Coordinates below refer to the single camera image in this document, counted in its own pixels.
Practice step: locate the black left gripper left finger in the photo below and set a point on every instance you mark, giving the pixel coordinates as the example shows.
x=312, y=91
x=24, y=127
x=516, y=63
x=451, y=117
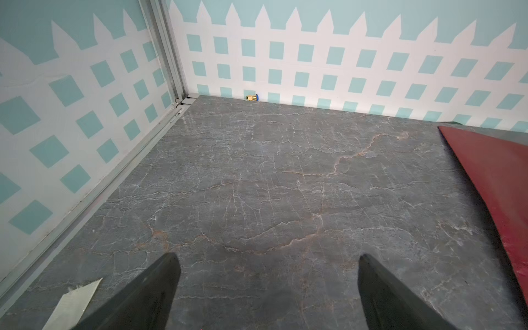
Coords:
x=144, y=303

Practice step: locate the aluminium corner frame post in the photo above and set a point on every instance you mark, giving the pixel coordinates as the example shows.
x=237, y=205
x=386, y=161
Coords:
x=158, y=20

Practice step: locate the small brass blue fitting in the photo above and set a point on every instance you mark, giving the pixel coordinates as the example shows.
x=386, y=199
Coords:
x=252, y=98

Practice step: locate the dark red wrapping paper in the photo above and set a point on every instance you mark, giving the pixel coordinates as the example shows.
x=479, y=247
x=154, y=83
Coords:
x=498, y=170

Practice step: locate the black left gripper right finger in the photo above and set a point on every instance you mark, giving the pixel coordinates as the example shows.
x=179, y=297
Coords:
x=389, y=304

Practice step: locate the cream ribbon strip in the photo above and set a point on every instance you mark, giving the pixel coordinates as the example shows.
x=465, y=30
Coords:
x=71, y=307

